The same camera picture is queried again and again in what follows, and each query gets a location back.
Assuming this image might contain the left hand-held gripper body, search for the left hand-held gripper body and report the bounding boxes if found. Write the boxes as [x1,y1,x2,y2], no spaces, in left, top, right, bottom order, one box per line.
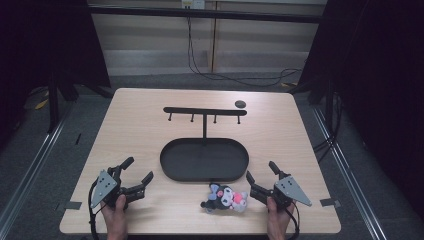
[89,165,148,210]

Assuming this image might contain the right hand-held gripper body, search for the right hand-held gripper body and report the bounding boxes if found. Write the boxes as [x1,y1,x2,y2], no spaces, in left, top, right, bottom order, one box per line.
[249,170,313,212]

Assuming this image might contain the black and pink plush toy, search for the black and pink plush toy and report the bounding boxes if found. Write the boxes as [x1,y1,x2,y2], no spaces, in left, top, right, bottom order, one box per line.
[200,182,250,214]

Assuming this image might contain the black hook rack with tray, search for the black hook rack with tray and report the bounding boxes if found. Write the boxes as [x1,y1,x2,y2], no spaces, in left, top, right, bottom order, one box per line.
[159,106,250,184]

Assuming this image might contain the person's left hand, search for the person's left hand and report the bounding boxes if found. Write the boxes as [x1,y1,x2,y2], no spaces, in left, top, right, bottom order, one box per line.
[99,194,130,232]

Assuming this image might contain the person's right hand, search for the person's right hand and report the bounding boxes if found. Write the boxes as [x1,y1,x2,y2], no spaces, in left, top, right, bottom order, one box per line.
[265,196,297,232]

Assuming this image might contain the grey tape piece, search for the grey tape piece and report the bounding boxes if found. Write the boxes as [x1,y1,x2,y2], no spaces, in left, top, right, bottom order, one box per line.
[63,200,83,211]
[319,197,342,209]

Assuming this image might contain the black metal stand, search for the black metal stand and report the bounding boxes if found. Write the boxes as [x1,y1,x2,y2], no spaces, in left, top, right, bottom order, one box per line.
[308,78,336,134]
[46,74,81,134]

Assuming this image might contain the yellow tape piece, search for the yellow tape piece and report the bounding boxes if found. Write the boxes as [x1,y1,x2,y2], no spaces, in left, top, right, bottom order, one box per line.
[33,98,50,111]

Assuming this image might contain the dark curtain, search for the dark curtain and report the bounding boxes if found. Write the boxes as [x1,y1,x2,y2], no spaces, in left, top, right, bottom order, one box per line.
[296,0,424,221]
[0,0,113,148]

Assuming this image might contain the black horizontal bar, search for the black horizontal bar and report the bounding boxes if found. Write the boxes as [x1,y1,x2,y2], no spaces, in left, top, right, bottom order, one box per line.
[87,5,323,25]

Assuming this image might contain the left hand-held gripper cable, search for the left hand-held gripper cable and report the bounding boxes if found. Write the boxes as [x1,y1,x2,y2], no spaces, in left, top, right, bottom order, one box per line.
[87,179,102,240]

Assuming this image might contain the hand-held gripper cable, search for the hand-held gripper cable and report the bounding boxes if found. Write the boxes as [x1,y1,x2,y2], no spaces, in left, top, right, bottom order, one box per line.
[285,199,301,240]
[87,179,102,240]

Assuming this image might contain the right hand-held gripper cable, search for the right hand-held gripper cable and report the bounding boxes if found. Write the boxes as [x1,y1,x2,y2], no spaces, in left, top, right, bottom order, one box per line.
[285,199,301,240]

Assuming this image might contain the metal floor rail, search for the metal floor rail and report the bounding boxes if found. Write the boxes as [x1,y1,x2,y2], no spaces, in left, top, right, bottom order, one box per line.
[0,109,73,234]
[311,106,389,240]

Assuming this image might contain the black floor cables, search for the black floor cables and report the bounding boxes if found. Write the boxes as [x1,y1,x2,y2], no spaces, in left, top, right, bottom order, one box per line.
[313,93,345,164]

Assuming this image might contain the black wall cable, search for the black wall cable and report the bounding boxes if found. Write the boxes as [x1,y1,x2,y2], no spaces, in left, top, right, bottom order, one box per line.
[186,8,304,89]

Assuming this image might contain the white wall socket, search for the white wall socket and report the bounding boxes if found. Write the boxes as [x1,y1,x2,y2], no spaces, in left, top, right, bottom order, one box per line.
[180,0,206,10]

